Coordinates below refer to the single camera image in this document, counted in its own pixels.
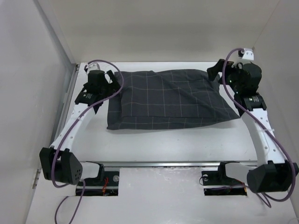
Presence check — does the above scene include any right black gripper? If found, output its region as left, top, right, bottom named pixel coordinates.
left=206, top=59, right=243, bottom=94

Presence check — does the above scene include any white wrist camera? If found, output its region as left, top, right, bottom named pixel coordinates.
left=238, top=48, right=254, bottom=61
left=84, top=62, right=100, bottom=75

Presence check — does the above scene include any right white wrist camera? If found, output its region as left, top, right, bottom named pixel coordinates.
left=238, top=48, right=254, bottom=61

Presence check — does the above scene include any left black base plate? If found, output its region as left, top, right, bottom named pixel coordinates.
left=83, top=169, right=120, bottom=196

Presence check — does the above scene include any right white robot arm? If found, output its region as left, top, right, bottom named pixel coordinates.
left=207, top=59, right=299, bottom=194

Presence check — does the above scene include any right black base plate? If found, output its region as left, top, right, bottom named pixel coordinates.
left=199, top=170, right=247, bottom=196

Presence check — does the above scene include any aluminium front rail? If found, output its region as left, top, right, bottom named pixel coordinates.
left=79, top=160, right=260, bottom=168

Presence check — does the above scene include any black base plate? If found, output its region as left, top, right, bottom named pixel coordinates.
left=83, top=169, right=120, bottom=196
left=199, top=170, right=247, bottom=196

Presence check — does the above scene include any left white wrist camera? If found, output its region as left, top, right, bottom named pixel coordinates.
left=84, top=62, right=100, bottom=75

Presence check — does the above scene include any white foam front board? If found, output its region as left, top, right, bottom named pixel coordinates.
left=27, top=168, right=297, bottom=224

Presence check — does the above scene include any dark grey checked pillowcase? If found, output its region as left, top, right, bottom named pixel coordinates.
left=107, top=69, right=239, bottom=130

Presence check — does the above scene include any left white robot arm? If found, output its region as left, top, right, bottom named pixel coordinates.
left=39, top=69, right=122, bottom=188

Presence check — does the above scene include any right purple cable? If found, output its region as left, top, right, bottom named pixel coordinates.
left=221, top=48, right=296, bottom=208

